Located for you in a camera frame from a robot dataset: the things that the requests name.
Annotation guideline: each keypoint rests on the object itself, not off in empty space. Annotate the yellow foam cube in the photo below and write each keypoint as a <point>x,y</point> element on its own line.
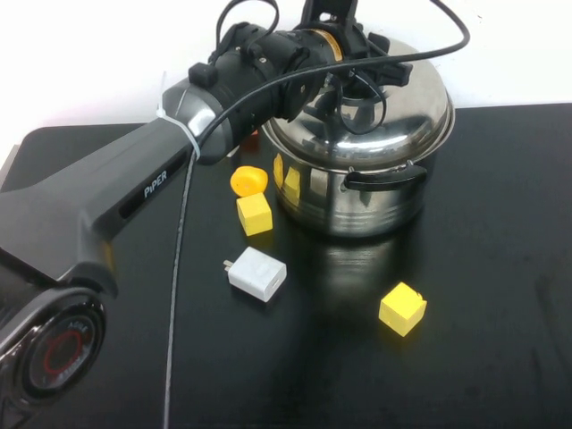
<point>402,309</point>
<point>254,214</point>

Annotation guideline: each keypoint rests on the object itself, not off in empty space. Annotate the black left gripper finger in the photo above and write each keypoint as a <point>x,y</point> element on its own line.
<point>379,41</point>
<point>395,73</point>

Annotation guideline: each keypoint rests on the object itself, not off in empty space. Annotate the white usb wall charger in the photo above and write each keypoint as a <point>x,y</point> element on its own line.
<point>258,273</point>

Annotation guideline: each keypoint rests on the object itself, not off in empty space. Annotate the left grey black robot arm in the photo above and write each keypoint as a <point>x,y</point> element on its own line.
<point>111,187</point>

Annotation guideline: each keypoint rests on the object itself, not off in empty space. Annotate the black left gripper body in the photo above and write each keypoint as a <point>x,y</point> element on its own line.
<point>328,13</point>

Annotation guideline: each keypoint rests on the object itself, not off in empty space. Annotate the steel lid with black knob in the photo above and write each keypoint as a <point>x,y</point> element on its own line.
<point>402,125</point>

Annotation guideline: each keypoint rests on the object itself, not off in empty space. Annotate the round yellow-orange toy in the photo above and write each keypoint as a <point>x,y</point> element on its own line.
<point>248,181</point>

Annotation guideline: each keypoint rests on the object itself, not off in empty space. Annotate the white zip tie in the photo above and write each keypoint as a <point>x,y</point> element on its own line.
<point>179,127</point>

